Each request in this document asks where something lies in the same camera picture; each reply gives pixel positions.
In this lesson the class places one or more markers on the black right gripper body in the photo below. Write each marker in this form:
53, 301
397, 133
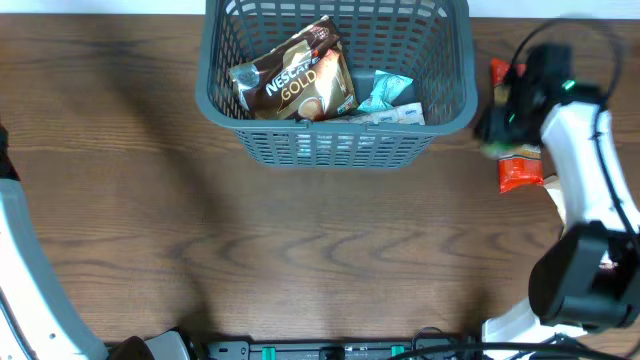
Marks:
498, 126

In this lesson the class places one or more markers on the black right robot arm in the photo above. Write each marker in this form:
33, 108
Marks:
588, 282

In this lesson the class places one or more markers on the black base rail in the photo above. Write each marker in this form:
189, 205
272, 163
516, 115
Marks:
245, 350

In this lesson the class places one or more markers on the orange pasta package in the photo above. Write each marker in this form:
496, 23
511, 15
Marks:
524, 165

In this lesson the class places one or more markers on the grey plastic basket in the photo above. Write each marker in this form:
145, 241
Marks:
429, 42

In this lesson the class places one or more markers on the green lid jar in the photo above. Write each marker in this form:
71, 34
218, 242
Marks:
496, 150

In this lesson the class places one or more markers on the teal snack packet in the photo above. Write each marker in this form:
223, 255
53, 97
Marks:
386, 88

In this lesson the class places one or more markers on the beige brown snack bag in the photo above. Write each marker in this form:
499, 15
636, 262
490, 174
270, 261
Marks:
553, 187

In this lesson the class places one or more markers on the white tissue multipack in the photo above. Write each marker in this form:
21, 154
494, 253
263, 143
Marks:
411, 114

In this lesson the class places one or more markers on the brown Nescafe Gold pouch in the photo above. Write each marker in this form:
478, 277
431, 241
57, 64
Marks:
304, 78

